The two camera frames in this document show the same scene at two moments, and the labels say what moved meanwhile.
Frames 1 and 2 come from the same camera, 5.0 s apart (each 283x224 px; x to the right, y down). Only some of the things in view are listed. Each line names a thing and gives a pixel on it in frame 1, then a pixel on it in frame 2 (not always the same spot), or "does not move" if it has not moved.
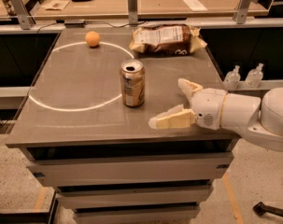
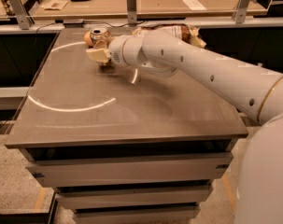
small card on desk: x=56 y=5 does not move
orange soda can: x=133 y=75 → x=98 y=34
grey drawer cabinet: x=102 y=157 does not move
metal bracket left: x=24 y=18 does not move
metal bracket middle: x=133 y=6 does not move
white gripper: x=207 y=107 → x=115 y=50
